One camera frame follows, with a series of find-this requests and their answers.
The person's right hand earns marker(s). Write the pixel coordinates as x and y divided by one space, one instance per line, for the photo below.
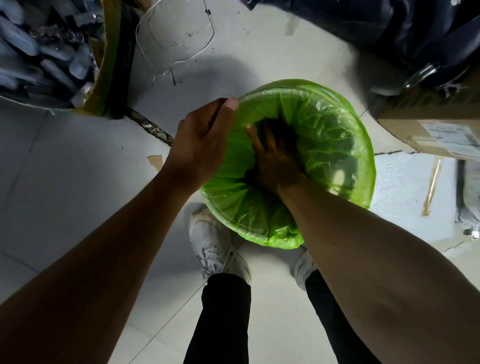
275 161

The person's left hand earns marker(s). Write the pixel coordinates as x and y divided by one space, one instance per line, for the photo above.
195 146

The person's left thumb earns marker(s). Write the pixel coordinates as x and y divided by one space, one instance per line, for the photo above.
226 120

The person's right thumb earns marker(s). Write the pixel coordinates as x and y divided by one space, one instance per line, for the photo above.
254 138

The green plastic bin bag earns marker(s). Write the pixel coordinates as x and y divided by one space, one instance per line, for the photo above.
326 138

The person's right forearm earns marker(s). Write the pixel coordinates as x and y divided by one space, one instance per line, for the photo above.
375 270

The person's left forearm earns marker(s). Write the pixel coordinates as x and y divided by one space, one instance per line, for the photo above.
93 270

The small cardboard scrap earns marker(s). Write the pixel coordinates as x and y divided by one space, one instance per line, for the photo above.
155 162

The person's left white sneaker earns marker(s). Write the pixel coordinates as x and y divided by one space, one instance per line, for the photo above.
213 243

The person's white sneaker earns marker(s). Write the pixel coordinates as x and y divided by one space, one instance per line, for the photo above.
213 243
303 267

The yellow-sided cardboard box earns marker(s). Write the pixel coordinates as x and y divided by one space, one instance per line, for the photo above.
108 56

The person's right white sneaker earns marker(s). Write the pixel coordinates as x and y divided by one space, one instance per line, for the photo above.
303 267

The dark plastic bags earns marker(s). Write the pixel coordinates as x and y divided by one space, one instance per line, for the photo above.
397 30

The person's left black trouser leg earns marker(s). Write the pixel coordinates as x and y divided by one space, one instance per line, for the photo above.
223 318

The person's black trouser leg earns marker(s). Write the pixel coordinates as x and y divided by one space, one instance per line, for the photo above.
333 326
223 318

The brown tape strip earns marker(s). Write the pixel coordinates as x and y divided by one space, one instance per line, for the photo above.
432 185

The brown cardboard box with label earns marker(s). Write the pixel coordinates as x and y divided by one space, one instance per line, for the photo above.
438 120

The pile of dark grey packets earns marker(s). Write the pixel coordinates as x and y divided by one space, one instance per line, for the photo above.
45 48

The person's right black trouser leg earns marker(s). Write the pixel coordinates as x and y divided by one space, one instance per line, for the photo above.
333 326

